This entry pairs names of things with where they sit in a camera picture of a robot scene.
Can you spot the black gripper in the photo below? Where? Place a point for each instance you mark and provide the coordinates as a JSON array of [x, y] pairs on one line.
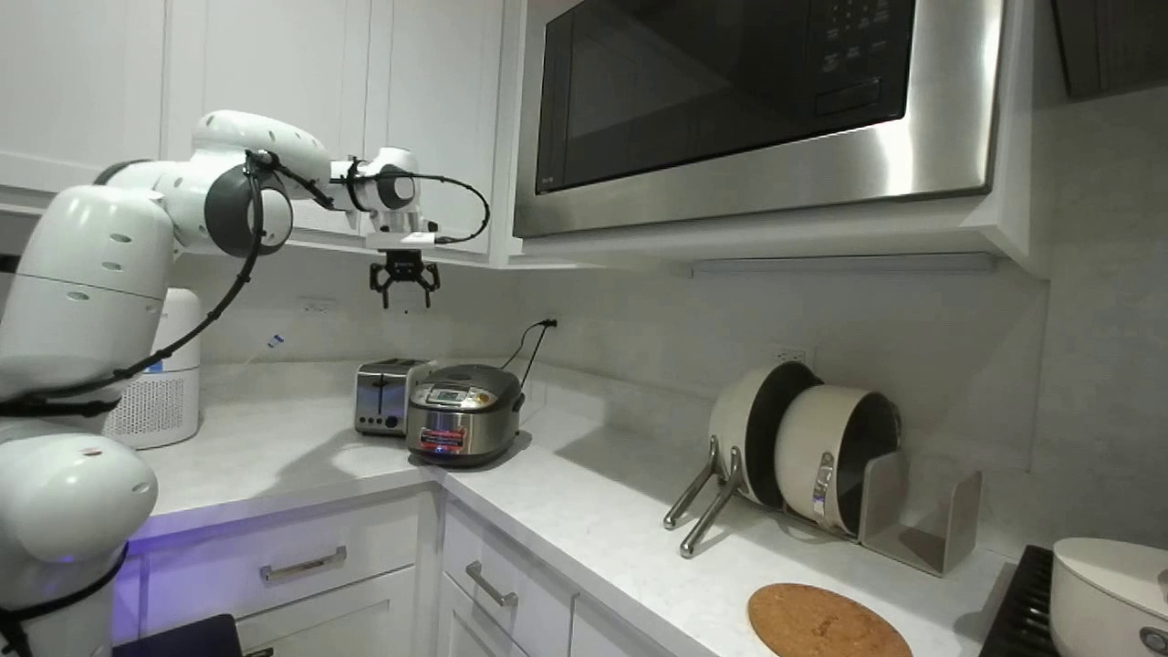
[[405, 270]]

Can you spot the black rice cooker lid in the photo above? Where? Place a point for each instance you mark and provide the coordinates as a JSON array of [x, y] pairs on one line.
[[464, 388]]

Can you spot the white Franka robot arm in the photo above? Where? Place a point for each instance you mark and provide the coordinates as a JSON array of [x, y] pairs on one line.
[[86, 279]]

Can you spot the stainless rice cooker body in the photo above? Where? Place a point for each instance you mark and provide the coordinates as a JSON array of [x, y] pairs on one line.
[[460, 439]]

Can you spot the white polka dot toaster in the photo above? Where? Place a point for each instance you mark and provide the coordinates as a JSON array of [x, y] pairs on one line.
[[385, 399]]

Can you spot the white upper cabinet door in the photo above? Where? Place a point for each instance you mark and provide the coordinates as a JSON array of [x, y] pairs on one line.
[[441, 113]]

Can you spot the white water pitcher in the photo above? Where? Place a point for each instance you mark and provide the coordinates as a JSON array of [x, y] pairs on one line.
[[160, 388]]

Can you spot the white corner drawer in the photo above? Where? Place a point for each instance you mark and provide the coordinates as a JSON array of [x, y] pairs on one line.
[[288, 554]]

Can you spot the white wide drawer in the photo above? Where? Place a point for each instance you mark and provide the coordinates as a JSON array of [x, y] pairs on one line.
[[505, 585]]

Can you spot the large cream frying pan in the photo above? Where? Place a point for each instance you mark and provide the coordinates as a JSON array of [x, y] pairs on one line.
[[744, 433]]

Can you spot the stainless steel microwave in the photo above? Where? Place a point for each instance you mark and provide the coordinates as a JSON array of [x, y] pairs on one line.
[[733, 96]]

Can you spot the white upper corner cabinet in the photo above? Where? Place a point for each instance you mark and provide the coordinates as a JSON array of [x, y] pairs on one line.
[[76, 87]]

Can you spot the white plates in rack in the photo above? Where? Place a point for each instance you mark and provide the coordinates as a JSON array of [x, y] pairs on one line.
[[816, 470]]

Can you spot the round cork trivet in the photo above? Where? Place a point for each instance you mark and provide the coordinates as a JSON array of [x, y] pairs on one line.
[[825, 621]]

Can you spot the metal pan rack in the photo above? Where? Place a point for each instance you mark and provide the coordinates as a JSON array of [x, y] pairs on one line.
[[931, 515]]

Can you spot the black gas cooktop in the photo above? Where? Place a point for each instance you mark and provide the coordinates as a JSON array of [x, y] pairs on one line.
[[1019, 609]]

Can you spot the white lidded pot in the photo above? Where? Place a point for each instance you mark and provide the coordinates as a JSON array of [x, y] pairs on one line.
[[1115, 605]]

